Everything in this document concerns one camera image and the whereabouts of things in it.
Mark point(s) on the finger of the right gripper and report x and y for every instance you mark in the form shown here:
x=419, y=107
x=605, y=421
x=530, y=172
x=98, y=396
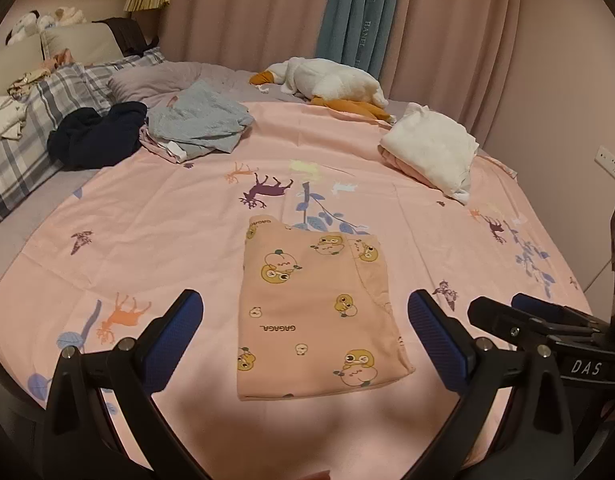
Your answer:
x=527, y=333
x=558, y=319

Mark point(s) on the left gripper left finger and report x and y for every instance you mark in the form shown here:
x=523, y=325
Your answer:
x=101, y=421

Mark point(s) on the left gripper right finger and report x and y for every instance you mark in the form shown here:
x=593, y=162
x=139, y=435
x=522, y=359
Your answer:
x=534, y=439

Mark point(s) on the peach duck print baby shirt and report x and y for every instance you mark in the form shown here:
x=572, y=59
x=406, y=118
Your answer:
x=315, y=316

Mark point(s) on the white folded clothes pile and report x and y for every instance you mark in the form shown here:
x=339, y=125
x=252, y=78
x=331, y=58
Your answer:
x=433, y=149

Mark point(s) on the pink printed bed sheet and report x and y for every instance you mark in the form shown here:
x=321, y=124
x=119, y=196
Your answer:
x=118, y=252

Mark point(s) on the plaid grey pillow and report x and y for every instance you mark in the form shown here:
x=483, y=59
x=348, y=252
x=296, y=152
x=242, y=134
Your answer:
x=25, y=163

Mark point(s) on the pink beige curtain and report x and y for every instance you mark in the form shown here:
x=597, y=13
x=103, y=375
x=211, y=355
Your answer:
x=453, y=55

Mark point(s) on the dark navy garment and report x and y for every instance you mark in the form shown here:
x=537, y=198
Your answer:
x=86, y=139

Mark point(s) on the grey garment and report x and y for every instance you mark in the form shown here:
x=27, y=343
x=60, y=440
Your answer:
x=197, y=122

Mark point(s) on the teal curtain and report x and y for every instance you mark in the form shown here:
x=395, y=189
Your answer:
x=356, y=33

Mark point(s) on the beige headboard cushion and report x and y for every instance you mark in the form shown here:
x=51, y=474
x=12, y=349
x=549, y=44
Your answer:
x=91, y=43

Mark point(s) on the small stuffed toys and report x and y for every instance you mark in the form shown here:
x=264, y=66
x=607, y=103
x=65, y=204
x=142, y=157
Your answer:
x=34, y=23

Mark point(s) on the white wall power strip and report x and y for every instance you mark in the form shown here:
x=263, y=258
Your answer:
x=606, y=160

